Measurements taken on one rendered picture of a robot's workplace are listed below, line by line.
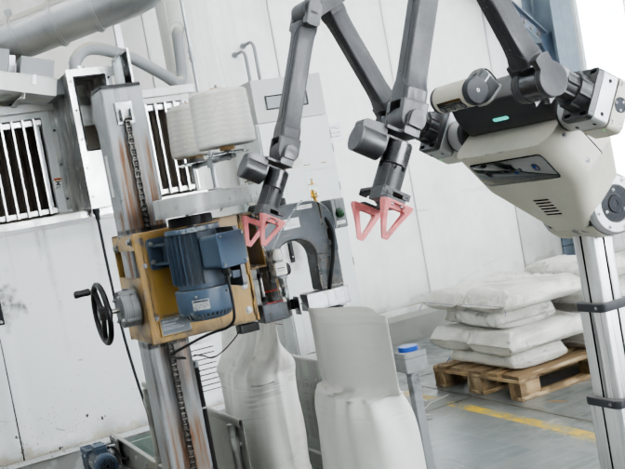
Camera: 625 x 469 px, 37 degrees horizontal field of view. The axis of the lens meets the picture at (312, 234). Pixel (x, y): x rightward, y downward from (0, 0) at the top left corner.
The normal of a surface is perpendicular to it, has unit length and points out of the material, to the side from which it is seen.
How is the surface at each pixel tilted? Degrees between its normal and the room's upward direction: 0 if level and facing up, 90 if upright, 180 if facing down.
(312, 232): 90
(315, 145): 90
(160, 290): 90
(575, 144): 90
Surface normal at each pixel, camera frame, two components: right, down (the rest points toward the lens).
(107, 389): 0.44, -0.04
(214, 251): -0.63, 0.15
